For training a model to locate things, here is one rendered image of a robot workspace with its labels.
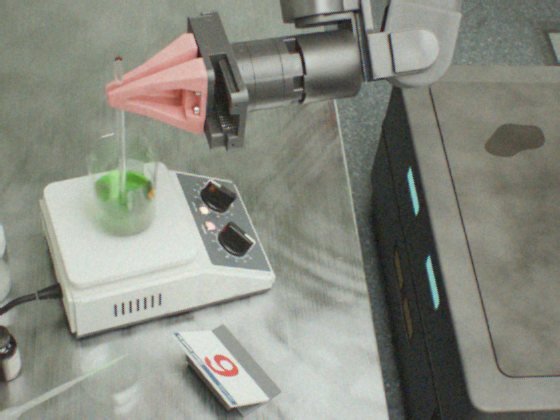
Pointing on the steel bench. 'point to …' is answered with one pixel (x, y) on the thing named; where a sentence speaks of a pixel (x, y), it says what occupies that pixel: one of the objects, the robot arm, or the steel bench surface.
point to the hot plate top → (123, 263)
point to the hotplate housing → (149, 286)
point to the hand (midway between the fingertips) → (117, 94)
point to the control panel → (192, 185)
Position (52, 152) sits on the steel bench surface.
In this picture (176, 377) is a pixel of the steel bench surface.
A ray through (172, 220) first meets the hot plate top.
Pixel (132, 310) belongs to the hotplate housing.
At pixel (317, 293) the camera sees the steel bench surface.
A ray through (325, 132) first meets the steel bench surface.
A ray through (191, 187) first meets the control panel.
